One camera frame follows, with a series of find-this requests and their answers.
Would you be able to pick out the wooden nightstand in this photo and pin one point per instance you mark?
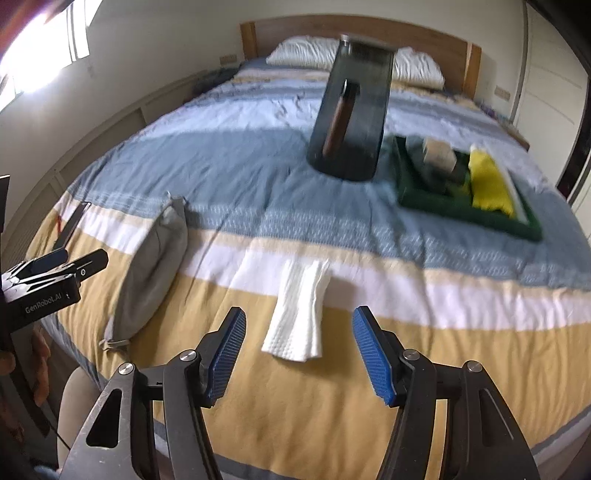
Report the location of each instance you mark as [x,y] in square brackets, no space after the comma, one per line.
[517,136]

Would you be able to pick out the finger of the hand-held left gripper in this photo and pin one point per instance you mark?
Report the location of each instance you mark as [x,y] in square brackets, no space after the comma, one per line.
[90,263]
[46,263]

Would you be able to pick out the brown bottle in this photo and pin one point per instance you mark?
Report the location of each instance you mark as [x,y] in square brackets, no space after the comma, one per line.
[337,124]

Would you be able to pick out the yellow cloth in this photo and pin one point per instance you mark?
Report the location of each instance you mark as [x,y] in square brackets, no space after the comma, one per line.
[489,184]

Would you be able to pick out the grey pouch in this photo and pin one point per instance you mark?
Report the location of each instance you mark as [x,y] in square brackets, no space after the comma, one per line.
[147,277]

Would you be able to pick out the wall outlet plate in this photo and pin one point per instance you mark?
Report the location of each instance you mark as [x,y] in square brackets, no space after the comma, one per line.
[503,92]
[227,59]

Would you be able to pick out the beige folded cloth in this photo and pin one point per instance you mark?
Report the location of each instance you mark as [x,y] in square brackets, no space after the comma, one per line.
[438,154]

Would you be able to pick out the green box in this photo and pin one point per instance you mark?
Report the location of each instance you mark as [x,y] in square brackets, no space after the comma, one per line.
[438,205]

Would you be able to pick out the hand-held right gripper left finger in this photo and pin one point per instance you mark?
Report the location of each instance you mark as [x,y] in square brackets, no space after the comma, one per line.
[226,355]

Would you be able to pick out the dark flat device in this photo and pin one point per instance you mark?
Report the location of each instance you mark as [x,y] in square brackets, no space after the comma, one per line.
[74,226]

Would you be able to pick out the wooden bed headboard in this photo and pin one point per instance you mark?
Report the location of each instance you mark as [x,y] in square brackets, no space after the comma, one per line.
[415,34]

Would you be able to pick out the white towel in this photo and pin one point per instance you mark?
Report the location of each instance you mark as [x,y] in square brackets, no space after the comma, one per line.
[295,318]

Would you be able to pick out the person's left hand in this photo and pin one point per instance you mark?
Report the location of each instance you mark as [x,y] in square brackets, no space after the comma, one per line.
[41,369]

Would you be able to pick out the white wardrobe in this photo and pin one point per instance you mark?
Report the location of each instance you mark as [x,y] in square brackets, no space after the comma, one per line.
[549,69]

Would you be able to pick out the white pillow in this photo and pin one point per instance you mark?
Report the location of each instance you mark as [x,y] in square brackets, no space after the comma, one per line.
[300,53]

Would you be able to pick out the grey towel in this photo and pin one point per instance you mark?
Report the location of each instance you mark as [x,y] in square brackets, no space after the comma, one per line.
[429,173]

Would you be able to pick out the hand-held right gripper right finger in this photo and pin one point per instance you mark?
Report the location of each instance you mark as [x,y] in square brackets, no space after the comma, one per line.
[374,355]

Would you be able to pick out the striped quilt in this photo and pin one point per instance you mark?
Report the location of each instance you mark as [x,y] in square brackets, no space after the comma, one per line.
[323,221]

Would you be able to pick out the window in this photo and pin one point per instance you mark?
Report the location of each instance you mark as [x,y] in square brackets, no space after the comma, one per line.
[46,46]

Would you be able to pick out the dark transparent plastic case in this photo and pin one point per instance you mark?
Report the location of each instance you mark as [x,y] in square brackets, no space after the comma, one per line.
[360,138]

